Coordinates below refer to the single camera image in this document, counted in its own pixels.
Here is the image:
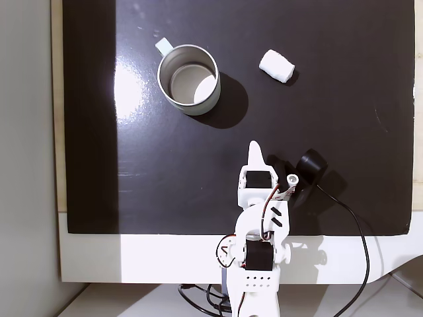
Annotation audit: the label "white gauze roll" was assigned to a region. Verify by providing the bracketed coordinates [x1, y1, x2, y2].
[258, 49, 295, 84]

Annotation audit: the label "black table mat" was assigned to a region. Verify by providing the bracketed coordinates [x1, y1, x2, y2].
[61, 0, 416, 237]

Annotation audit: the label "pale green metal mug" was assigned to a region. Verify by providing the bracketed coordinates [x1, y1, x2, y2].
[155, 38, 221, 116]

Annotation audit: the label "black camera box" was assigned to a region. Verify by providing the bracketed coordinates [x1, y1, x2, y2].
[266, 149, 328, 209]

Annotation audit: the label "black base cables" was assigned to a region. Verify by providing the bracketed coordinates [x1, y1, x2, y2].
[177, 283, 233, 315]

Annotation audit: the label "black camera cable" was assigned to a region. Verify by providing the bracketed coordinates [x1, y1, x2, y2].
[315, 184, 370, 317]

